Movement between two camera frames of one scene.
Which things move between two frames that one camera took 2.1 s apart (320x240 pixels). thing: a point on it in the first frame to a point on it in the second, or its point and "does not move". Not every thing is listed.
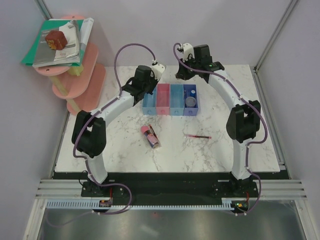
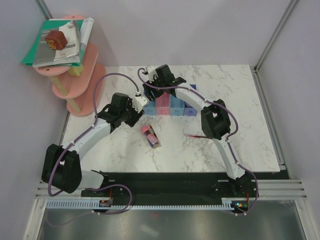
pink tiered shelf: (80, 87) does not move
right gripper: (182, 73) to (147, 89)
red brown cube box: (56, 40) does not move
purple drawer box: (190, 107) does not move
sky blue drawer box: (177, 99) does not move
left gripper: (155, 81) to (136, 115)
